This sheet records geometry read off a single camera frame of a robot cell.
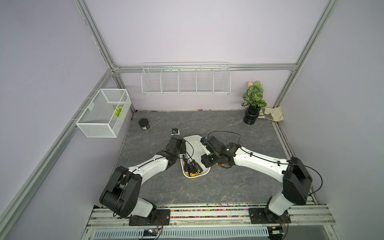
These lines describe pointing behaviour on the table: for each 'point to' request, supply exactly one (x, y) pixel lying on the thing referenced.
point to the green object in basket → (117, 109)
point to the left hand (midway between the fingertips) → (181, 143)
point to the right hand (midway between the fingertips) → (204, 159)
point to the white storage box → (196, 150)
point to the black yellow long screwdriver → (198, 167)
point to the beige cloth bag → (274, 114)
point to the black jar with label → (144, 123)
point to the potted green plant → (253, 100)
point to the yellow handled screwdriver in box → (192, 171)
